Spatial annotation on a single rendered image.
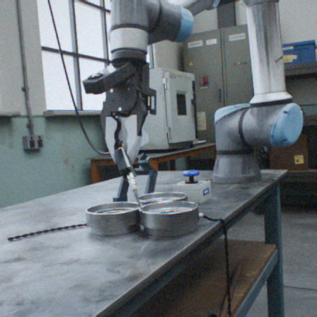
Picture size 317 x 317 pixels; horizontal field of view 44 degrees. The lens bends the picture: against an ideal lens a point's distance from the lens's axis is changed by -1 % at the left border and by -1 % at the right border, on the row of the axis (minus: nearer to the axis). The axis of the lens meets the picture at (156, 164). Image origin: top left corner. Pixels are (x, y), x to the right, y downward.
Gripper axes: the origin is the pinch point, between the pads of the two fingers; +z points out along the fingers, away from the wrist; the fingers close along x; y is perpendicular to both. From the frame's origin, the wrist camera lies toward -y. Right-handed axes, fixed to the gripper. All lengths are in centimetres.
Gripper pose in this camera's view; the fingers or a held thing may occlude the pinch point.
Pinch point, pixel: (122, 156)
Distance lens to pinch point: 75.9
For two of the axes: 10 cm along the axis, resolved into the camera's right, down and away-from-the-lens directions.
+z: -0.1, 10.0, -0.2
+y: 4.8, 0.2, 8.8
